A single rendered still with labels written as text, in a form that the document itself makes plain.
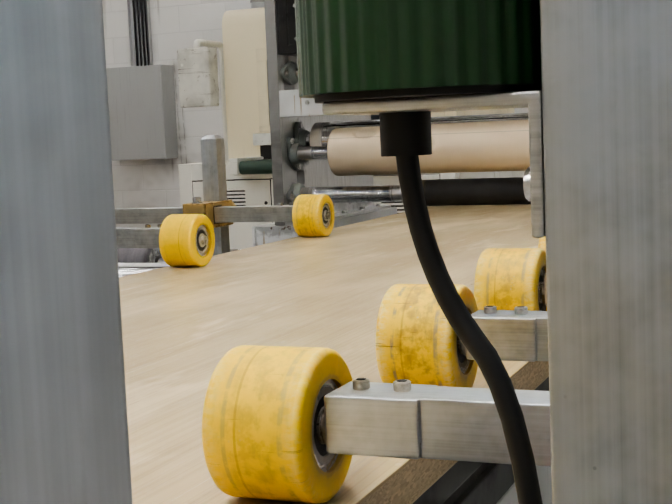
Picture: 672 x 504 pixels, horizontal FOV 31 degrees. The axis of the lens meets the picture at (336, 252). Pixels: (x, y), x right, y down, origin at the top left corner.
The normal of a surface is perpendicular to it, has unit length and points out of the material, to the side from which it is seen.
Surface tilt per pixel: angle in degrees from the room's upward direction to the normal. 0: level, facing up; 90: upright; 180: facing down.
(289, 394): 56
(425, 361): 103
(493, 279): 68
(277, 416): 73
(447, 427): 90
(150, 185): 90
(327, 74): 90
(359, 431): 90
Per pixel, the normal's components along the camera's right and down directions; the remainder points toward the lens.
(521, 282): -0.37, -0.27
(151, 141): -0.38, 0.11
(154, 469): -0.04, -0.99
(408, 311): -0.33, -0.52
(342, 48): -0.68, 0.10
